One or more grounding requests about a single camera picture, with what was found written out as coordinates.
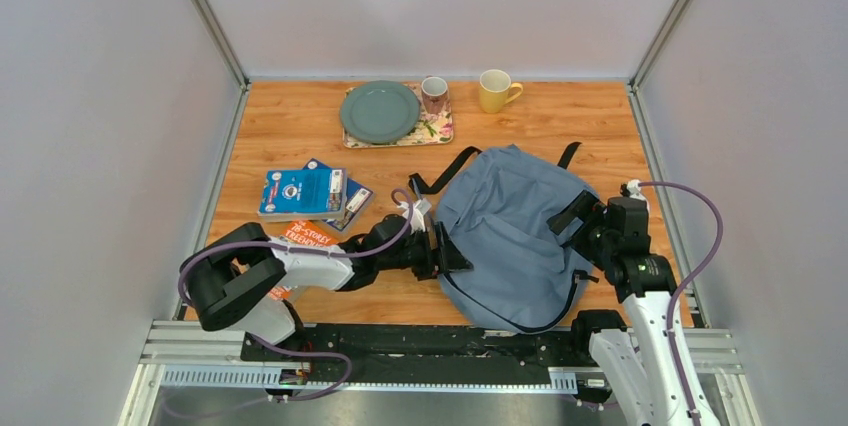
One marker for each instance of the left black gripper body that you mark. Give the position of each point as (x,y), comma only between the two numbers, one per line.
(416,255)

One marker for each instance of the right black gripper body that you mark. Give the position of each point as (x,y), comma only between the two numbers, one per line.
(599,243)

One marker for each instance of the blue fabric backpack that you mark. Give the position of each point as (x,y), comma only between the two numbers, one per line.
(494,206)

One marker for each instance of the dark blue paperback book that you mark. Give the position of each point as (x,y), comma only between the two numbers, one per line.
(357,198)

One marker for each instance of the orange treehouse book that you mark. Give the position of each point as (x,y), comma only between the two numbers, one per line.
(301,233)

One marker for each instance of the light blue paperback book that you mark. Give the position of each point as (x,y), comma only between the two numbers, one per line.
(303,194)

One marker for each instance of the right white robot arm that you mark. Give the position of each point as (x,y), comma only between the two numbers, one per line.
(644,354)

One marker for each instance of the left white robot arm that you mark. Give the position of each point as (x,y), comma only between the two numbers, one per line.
(229,284)

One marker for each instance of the floral serving tray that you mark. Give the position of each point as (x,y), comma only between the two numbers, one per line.
(430,129)

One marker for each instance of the green ceramic plate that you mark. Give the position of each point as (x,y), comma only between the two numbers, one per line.
(379,111)

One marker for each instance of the yellow ceramic mug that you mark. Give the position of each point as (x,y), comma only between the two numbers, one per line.
(496,90)

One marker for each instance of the pink patterned mug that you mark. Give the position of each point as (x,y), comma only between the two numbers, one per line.
(434,94)

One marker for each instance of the aluminium frame rail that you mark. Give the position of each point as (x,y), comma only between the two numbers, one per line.
(181,354)

